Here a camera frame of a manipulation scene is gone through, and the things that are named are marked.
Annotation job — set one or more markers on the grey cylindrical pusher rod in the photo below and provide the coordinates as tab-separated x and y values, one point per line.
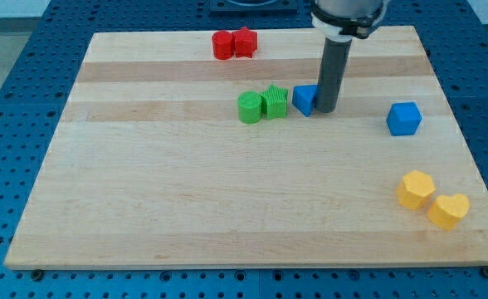
332	66

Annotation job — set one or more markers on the blue cube block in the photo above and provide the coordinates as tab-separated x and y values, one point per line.
403	119

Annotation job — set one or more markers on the blue triangle block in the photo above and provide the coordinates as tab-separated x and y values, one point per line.
303	99

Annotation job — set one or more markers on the green star block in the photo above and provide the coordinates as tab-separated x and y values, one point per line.
274	102

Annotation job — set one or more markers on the red star block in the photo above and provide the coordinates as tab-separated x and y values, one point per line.
245	42

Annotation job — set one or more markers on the green cylinder block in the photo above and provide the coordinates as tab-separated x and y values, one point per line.
249	107

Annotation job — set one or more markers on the red cylinder block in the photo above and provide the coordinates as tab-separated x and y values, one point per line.
222	45

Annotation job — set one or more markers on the yellow hexagon block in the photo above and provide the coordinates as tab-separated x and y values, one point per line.
415	190

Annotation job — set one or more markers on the yellow heart block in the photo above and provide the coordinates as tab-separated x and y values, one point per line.
447	211

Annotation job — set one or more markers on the wooden board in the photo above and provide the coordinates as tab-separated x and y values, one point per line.
150	167

